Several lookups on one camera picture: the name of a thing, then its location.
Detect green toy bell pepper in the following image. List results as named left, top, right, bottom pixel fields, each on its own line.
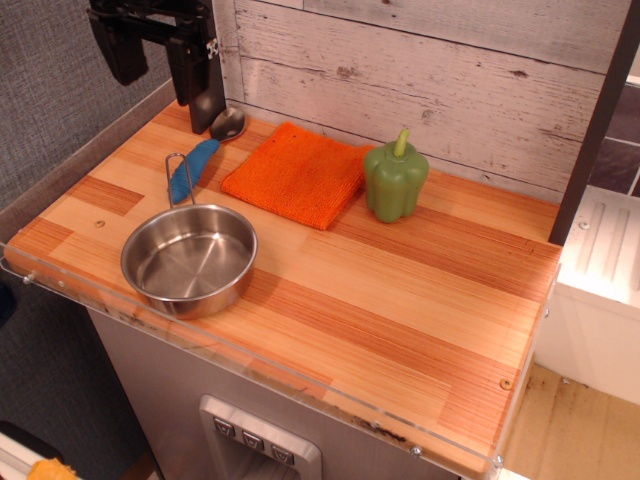
left=363, top=129, right=430, bottom=223

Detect dark right upright post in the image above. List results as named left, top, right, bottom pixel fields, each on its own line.
left=548, top=0, right=639, bottom=246

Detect yellow object at corner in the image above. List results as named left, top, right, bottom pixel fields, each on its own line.
left=26, top=458, right=78, bottom=480

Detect blue handled metal spoon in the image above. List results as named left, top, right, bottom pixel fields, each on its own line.
left=165, top=107, right=246, bottom=208

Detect grey toy fridge cabinet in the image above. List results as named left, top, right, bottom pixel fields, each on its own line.
left=90, top=312, right=454, bottom=479

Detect silver dispenser panel with buttons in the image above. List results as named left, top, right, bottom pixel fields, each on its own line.
left=199, top=395, right=323, bottom=479

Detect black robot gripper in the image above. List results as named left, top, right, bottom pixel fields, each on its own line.
left=88, top=1, right=219, bottom=106

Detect small steel pot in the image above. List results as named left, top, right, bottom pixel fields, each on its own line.
left=119, top=152, right=259, bottom=321

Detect clear acrylic edge guard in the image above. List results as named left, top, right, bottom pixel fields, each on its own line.
left=6, top=234, right=559, bottom=478

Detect orange knitted cloth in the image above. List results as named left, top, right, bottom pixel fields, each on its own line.
left=222, top=122, right=372, bottom=230

